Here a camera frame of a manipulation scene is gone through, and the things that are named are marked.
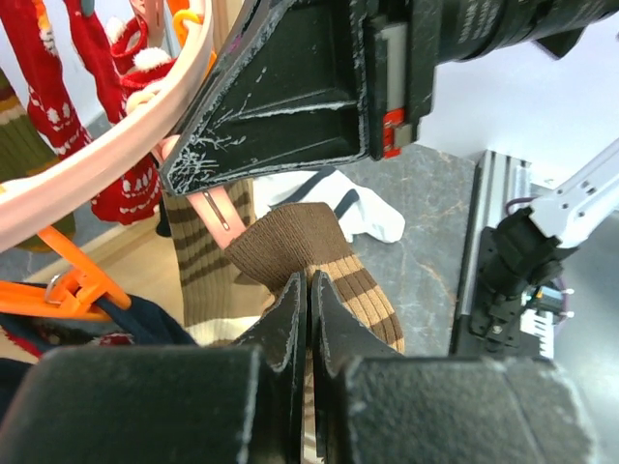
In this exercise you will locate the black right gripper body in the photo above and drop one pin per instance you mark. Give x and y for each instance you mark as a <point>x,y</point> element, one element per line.
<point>406,40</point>

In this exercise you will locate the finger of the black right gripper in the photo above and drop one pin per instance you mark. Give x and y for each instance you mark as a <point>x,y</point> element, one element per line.
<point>289,90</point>

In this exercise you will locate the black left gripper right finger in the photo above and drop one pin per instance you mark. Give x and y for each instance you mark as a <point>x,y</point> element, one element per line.
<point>435,411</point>

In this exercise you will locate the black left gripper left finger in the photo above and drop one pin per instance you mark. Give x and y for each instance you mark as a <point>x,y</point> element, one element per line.
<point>241,403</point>

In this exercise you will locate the brown striped sock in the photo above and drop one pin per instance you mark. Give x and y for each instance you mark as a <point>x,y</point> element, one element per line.
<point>283,251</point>
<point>220,302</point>

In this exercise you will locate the pink round clip hanger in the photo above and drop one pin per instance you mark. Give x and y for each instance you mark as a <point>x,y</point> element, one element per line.
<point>30,206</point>

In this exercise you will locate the white cloth pile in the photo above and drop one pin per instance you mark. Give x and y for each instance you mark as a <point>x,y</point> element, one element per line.
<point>359,210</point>

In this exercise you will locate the navy blue sock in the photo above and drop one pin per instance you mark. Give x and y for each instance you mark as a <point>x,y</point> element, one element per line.
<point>143,323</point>

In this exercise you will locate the olive striped hanging sock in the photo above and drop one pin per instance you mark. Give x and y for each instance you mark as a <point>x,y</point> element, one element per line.
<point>23,151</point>

